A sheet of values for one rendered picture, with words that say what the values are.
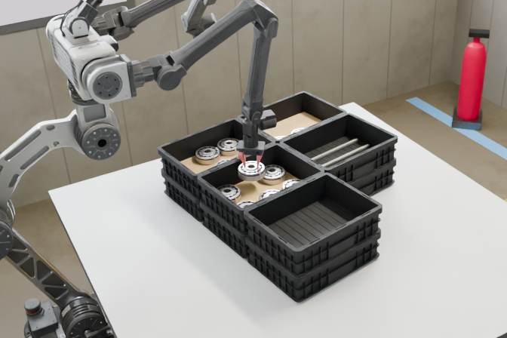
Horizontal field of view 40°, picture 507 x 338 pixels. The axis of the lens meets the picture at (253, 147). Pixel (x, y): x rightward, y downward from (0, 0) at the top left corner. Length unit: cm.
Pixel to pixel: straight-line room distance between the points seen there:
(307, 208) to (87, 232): 88
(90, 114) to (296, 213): 83
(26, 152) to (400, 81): 336
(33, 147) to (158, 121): 191
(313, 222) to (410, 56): 294
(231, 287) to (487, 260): 92
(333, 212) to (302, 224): 13
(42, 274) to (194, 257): 66
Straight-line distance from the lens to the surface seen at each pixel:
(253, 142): 258
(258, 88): 245
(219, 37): 225
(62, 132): 259
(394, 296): 243
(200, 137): 294
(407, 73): 533
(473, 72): 479
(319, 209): 259
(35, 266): 289
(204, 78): 442
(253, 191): 270
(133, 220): 284
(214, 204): 260
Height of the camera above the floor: 232
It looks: 30 degrees down
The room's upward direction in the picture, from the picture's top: 3 degrees counter-clockwise
